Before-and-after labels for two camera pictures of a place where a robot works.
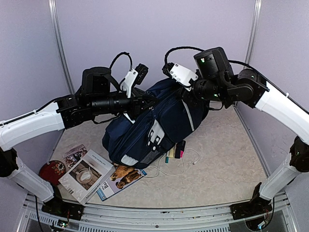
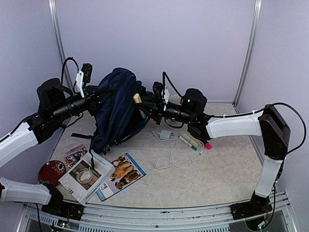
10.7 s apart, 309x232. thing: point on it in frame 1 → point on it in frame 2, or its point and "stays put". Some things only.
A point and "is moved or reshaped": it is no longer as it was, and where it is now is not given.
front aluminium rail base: [204, 218] stays put
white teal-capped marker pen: [167, 158] → [194, 148]
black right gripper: [185, 95] → [157, 109]
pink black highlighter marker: [179, 149] → [208, 146]
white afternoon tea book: [85, 178] stays put
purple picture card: [72, 156] stays put
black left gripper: [137, 103] → [92, 100]
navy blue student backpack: [174, 117] is moved or reshaped
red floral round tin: [52, 171] stays put
